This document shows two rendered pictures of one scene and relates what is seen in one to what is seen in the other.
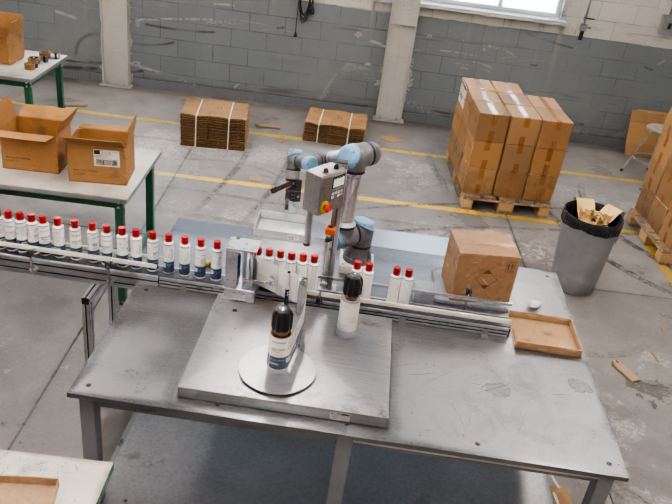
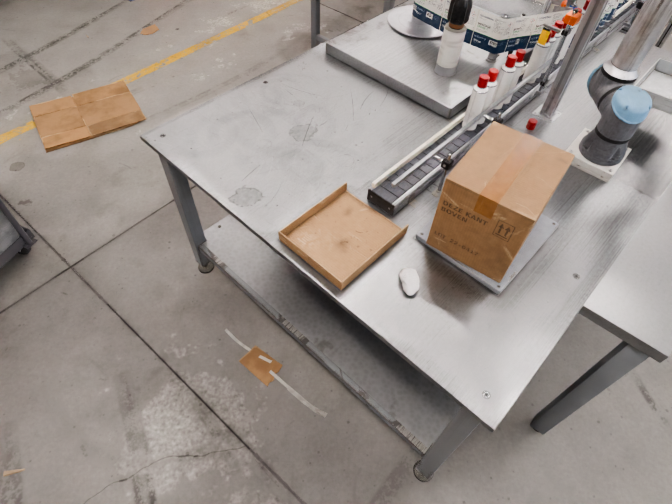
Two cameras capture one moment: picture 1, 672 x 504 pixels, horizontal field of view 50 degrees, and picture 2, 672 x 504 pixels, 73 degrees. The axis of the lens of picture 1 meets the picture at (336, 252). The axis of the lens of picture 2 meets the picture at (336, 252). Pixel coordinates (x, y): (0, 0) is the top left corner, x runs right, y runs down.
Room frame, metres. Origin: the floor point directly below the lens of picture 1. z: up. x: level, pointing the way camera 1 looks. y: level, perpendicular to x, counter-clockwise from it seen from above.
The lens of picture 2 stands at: (3.39, -1.72, 1.92)
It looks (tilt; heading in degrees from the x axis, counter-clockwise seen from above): 53 degrees down; 130
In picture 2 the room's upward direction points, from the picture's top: 3 degrees clockwise
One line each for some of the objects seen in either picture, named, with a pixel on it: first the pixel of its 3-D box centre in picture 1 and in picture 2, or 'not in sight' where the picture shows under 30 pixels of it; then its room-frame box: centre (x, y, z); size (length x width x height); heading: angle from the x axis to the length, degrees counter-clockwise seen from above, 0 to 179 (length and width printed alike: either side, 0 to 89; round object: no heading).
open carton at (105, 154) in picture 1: (102, 145); not in sight; (4.06, 1.50, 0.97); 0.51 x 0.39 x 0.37; 7
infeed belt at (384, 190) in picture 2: (333, 300); (511, 96); (2.85, -0.02, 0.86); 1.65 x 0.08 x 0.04; 89
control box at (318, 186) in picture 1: (324, 189); not in sight; (2.94, 0.09, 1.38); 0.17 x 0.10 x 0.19; 144
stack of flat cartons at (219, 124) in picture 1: (215, 123); not in sight; (6.88, 1.37, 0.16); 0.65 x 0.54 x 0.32; 96
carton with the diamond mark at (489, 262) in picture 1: (479, 266); (496, 201); (3.14, -0.72, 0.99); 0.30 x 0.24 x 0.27; 96
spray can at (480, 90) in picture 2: (405, 288); (476, 103); (2.85, -0.34, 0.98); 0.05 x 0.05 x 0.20
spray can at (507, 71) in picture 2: (366, 282); (503, 82); (2.85, -0.16, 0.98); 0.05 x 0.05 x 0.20
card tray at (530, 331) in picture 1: (544, 332); (343, 232); (2.83, -1.02, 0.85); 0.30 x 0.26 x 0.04; 89
